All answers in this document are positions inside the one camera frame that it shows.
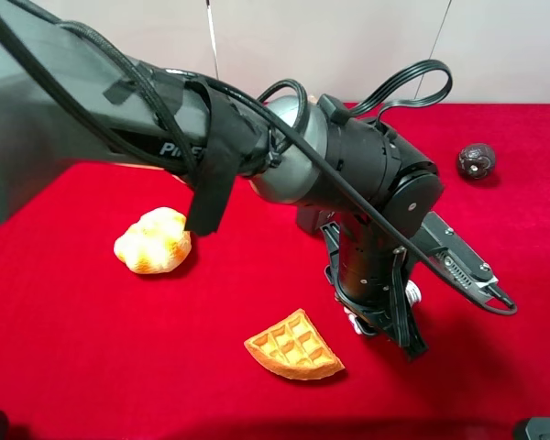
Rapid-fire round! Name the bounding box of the golden waffle wedge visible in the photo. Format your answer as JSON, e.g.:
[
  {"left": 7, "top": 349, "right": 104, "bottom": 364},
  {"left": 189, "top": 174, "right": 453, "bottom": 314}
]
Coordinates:
[{"left": 244, "top": 309, "right": 345, "bottom": 380}]

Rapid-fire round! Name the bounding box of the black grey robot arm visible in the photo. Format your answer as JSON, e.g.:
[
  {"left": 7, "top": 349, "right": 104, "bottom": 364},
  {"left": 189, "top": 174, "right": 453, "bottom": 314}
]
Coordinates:
[{"left": 0, "top": 1, "right": 443, "bottom": 357}]

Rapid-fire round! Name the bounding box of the small pink labelled bottle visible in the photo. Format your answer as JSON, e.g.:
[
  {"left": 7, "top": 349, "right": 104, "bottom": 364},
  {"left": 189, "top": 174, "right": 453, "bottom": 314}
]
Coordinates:
[{"left": 343, "top": 280, "right": 422, "bottom": 336}]

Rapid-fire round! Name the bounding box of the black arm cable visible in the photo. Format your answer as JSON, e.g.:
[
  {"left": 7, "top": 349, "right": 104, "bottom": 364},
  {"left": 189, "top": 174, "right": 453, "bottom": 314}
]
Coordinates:
[{"left": 0, "top": 0, "right": 518, "bottom": 358}]

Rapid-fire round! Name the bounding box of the black pump dispenser bottle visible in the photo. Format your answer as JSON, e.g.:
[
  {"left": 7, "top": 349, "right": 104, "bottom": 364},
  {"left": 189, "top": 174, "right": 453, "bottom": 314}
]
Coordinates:
[{"left": 295, "top": 206, "right": 326, "bottom": 236}]

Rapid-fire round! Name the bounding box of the orange white bread bun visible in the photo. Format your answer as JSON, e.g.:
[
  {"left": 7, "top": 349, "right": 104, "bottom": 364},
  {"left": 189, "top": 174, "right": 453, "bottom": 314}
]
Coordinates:
[{"left": 114, "top": 207, "right": 192, "bottom": 275}]

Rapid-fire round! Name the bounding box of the red velvet table cloth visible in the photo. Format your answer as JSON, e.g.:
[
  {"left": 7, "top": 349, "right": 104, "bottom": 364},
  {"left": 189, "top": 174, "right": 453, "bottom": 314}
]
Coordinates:
[{"left": 0, "top": 104, "right": 550, "bottom": 439}]

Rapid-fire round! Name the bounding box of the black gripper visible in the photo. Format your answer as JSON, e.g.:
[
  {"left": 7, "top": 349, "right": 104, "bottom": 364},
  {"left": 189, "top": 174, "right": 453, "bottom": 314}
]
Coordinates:
[{"left": 335, "top": 288, "right": 428, "bottom": 361}]

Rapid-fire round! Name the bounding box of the dark brown avocado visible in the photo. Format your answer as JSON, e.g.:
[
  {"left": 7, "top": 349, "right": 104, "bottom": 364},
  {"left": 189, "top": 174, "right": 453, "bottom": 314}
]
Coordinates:
[{"left": 456, "top": 143, "right": 497, "bottom": 180}]

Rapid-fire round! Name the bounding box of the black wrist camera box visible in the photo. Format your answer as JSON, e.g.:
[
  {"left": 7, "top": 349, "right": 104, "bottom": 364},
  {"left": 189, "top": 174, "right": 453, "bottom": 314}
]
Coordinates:
[{"left": 412, "top": 212, "right": 498, "bottom": 305}]

